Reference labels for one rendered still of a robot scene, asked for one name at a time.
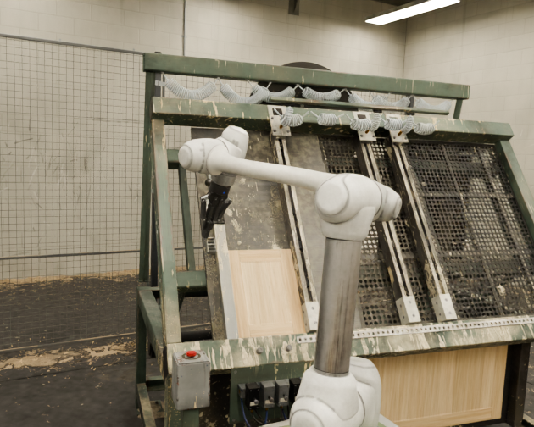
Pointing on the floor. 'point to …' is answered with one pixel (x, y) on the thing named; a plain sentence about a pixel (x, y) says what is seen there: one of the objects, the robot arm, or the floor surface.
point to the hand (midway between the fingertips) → (207, 229)
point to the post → (190, 418)
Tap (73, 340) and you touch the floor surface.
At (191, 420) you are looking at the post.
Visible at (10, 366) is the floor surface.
